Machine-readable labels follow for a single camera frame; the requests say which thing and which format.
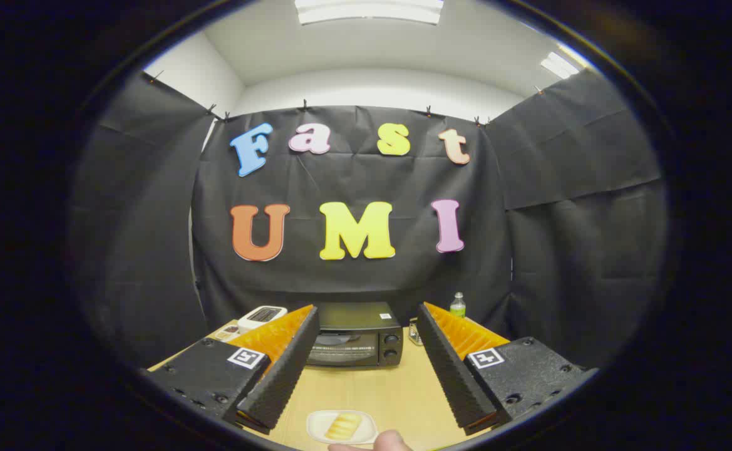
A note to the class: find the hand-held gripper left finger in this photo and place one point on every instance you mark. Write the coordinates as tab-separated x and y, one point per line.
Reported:
287	363

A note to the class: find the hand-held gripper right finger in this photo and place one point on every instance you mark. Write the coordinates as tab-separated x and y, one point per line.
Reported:
450	369

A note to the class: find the black toaster oven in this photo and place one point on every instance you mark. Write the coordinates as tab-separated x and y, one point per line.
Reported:
353	316

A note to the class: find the yellow ridged bread roll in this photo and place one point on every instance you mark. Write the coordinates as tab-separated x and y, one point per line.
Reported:
344	426

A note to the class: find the white pop-up toaster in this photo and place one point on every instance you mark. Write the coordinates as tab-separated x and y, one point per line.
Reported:
258	323

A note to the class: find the green label drink bottle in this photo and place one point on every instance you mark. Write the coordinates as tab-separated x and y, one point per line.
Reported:
458	307

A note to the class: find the white oval plate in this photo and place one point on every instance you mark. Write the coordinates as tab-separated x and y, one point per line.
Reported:
317	426

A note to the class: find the small ceiling light panel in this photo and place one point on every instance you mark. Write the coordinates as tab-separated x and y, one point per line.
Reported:
558	64

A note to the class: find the large ceiling light panel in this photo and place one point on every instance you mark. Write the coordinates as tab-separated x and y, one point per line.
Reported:
369	11

